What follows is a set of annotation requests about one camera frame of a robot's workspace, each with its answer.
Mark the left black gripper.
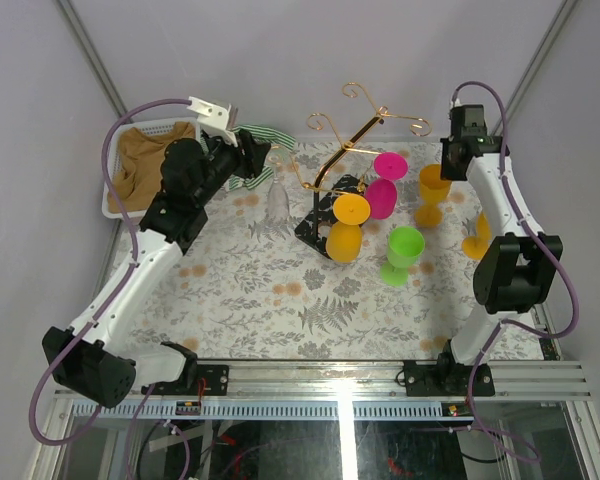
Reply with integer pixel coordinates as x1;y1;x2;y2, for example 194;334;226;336
195;129;270;208

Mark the clear wine glass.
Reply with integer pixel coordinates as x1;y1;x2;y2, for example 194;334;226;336
266;144;290;223

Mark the orange wine glass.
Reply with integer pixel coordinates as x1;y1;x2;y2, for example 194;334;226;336
414;164;452;228
326;193;371;263
461;212;492;261

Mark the gold wine glass rack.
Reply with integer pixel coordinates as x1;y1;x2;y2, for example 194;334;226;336
289;82;432;259

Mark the pink plastic wine glass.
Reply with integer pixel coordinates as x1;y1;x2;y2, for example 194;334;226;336
364;152;409;220

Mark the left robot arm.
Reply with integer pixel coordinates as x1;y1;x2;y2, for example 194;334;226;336
42;129;271;408

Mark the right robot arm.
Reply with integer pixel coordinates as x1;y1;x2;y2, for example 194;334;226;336
435;101;563;395

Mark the green plastic wine glass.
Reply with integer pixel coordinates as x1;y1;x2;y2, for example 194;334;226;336
380;226;426;287

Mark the green striped cloth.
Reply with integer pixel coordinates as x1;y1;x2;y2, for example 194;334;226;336
224;124;296;192

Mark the white plastic basket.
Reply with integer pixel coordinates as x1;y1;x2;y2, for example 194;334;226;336
106;117;201;222

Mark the brown cloth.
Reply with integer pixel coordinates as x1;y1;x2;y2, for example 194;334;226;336
112;121;196;215

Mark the floral table mat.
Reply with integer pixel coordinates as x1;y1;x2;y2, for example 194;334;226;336
122;142;480;360

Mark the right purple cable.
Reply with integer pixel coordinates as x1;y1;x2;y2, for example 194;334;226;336
452;81;581;474

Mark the purple cable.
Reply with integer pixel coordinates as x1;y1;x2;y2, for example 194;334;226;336
452;81;581;474
29;97;193;446

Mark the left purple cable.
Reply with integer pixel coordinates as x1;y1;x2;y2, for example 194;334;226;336
29;97;193;446

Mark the aluminium front rail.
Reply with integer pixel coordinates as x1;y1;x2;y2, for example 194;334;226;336
154;360;591;402

